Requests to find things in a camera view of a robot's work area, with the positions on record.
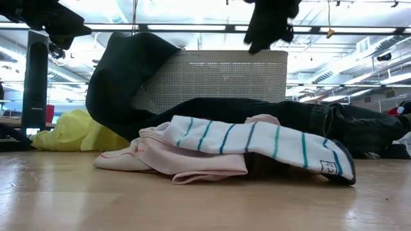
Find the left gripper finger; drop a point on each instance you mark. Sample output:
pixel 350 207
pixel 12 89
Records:
pixel 62 41
pixel 74 29

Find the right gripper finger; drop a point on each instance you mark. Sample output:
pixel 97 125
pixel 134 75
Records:
pixel 287 33
pixel 263 37

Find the white perforated plastic laundry basket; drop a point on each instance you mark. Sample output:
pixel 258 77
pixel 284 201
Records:
pixel 224 80

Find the dark denim jeans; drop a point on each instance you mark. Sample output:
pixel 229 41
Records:
pixel 122 83

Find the yellow garment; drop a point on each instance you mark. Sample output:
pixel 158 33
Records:
pixel 77 131

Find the white blue-striped sock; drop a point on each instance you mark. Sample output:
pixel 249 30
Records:
pixel 257 141

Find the pale pink sock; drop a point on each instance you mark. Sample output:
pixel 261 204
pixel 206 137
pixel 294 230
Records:
pixel 192 157

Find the white grey patterned cloth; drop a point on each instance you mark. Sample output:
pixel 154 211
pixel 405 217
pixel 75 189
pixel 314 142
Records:
pixel 403 141

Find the red bin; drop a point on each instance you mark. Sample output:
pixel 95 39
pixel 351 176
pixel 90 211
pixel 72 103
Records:
pixel 50 114

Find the ceiling air vent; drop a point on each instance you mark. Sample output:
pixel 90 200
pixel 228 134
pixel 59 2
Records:
pixel 363 45

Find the black ceiling dome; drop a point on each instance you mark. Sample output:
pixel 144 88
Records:
pixel 384 57

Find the red background object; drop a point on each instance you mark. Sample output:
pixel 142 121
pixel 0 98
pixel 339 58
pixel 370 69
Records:
pixel 393 111

